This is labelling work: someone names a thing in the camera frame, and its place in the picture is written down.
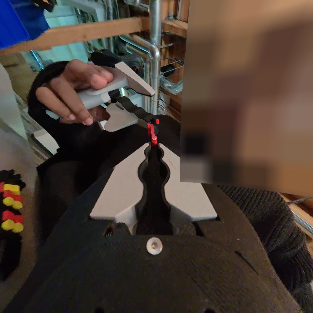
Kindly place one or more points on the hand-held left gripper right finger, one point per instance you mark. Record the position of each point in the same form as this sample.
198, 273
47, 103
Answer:
185, 203

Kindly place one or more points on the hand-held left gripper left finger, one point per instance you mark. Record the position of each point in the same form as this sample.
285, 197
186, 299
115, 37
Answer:
119, 193

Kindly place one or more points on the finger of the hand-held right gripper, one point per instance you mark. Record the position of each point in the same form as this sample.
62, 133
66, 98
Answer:
119, 119
137, 78

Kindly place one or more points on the small red black lego assembly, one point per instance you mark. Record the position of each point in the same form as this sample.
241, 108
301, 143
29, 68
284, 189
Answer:
153, 137

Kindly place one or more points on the long black red yellow lego assembly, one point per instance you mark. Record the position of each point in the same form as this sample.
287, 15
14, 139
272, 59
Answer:
11, 190

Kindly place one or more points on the person's right forearm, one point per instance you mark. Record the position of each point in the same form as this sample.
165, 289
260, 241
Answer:
34, 105

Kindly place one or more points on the person's right hand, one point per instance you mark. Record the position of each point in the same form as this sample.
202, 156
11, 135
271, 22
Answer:
66, 80

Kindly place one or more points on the wooden beam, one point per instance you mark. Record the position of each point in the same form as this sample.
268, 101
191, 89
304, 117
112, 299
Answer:
85, 31

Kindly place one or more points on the metal pipe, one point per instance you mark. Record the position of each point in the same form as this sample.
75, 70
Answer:
155, 24

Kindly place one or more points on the blue storage bin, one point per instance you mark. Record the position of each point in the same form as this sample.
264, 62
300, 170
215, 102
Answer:
14, 22

